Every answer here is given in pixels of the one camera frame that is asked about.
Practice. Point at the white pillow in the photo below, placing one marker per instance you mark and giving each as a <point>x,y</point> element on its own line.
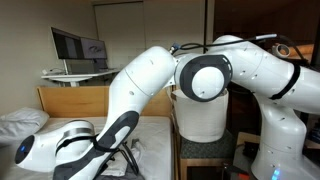
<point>20,125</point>

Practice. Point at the grey desktop box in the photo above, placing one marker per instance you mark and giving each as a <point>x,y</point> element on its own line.
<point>78,66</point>

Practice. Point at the bed with white sheet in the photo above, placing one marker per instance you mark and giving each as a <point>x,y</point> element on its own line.
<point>156,133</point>

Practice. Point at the wooden chair green cushion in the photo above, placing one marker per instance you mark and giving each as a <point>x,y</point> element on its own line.
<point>206,150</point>

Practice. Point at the white desk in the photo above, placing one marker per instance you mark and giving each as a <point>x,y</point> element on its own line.
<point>73,77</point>

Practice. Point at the white closet door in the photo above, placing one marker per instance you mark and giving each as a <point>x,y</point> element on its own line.
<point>120,30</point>

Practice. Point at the small wooden table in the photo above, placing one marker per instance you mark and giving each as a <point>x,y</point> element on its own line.
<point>245,136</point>

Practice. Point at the white woven laundry basket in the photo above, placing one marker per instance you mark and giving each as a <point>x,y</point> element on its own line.
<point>200,116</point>

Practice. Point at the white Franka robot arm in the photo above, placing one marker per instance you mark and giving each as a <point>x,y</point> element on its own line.
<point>143,76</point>

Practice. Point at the grey garment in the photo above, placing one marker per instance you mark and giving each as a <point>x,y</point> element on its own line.
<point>131,175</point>

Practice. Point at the small black box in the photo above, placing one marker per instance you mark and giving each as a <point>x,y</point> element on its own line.
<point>250,150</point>

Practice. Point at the wide black monitor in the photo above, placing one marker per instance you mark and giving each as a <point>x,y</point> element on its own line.
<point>76,46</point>

